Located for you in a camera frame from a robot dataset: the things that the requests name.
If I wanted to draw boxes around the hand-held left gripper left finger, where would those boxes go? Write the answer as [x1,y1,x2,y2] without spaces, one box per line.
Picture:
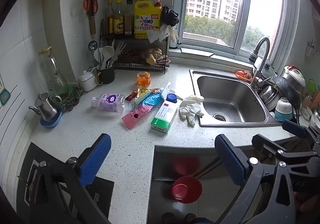
[17,134,112,224]

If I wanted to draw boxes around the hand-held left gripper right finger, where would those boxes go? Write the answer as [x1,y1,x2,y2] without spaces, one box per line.
[214,134,298,224]

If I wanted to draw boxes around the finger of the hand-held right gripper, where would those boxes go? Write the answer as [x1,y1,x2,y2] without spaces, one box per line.
[251,134,320,165]
[282,120,320,150]

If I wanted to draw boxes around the red plastic bin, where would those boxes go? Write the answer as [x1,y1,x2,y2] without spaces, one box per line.
[171,176,203,204]

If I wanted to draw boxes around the purple label plastic bottle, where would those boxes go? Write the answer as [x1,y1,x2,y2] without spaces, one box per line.
[90,93,125,113]

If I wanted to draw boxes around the pink blue plastic packet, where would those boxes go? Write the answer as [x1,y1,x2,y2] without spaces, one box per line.
[121,90,164,131]

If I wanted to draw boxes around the white rubber gloves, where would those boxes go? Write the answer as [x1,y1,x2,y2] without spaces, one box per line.
[179,95,205,127]

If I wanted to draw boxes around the white green medicine box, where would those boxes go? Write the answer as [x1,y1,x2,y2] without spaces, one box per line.
[150,99,178,135]

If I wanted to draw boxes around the blue scrub brush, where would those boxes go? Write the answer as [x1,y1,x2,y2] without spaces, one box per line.
[132,88,153,108]

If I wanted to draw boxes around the white blue bowl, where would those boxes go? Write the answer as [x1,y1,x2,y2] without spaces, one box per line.
[274,97,293,122]

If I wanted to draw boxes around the black gas stove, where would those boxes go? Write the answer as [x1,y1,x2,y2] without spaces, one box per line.
[16,142,115,224]

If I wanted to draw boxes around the black wok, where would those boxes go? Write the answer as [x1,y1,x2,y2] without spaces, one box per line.
[272,76,302,125]

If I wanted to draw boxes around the stacked steel bowls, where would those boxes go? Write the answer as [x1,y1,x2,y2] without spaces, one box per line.
[259,84,280,111]

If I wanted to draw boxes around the green container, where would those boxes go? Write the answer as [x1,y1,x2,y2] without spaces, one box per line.
[305,79,317,95]

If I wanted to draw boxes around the white rice cooker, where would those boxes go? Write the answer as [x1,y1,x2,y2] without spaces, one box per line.
[282,65,306,93]

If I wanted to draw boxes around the blue saucer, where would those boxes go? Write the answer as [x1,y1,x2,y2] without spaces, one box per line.
[40,109,63,128]

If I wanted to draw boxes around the steel wool scrubber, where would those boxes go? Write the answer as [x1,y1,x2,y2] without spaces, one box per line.
[61,88,84,112]

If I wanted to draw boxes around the stainless steel sink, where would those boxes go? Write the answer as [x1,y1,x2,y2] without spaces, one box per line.
[189,69,283,127]

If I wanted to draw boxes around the steel faucet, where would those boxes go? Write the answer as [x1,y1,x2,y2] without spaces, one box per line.
[248,37,272,88]

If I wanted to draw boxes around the steel oil pot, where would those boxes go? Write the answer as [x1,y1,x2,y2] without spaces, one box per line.
[29,92,62,121]

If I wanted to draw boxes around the red sachet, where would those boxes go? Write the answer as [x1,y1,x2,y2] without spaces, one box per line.
[125,89,140,102]

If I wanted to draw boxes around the orange cloth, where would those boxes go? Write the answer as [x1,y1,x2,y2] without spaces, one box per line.
[235,70,253,80]

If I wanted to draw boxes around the hanging metal grater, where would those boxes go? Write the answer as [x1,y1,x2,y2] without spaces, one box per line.
[305,39,315,58]

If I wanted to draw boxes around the white lidded condiment pot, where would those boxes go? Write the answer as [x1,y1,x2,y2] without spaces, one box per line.
[78,70,97,92]

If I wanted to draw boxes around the orange glass cup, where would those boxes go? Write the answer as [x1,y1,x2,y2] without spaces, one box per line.
[137,71,151,88]

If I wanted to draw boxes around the glass bottle yellow lid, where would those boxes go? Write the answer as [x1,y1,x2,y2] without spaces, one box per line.
[38,46,68,95]

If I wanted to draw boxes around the white rice paddles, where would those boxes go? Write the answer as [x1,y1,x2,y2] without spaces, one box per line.
[94,46,115,68]

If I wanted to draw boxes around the bundle of chopsticks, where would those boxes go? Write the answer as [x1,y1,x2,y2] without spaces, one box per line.
[110,41,125,65]

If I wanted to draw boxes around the ginger root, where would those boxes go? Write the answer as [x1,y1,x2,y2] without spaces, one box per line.
[142,48,163,66]

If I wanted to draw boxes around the snack packets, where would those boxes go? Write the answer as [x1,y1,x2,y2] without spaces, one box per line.
[155,56,172,67]

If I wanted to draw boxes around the wide yellow label oil bottle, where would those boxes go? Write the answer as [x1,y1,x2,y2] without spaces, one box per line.
[113,0,125,35]

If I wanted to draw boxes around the slim yellow cap oil bottle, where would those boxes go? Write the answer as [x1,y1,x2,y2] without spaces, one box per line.
[105,0,115,35]

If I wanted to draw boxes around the white plastic bag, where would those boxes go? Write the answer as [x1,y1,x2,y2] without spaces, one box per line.
[147,24,179,43]

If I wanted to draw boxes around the dark cap sauce bottle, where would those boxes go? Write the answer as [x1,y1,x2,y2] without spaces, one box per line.
[124,0,134,35]

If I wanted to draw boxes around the yellow detergent jug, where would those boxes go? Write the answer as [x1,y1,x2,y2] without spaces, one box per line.
[134,0,163,36]

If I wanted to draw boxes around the black plastic bag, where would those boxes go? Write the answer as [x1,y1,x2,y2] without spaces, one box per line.
[161,6,180,27]

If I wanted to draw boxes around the window frame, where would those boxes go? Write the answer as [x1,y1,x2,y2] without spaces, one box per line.
[172,0,300,65]

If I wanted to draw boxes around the black wire rack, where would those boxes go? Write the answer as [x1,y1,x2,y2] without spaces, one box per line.
[100,18,168,75]

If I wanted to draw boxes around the wooden handled knife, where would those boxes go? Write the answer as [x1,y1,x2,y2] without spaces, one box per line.
[87,12,97,35]

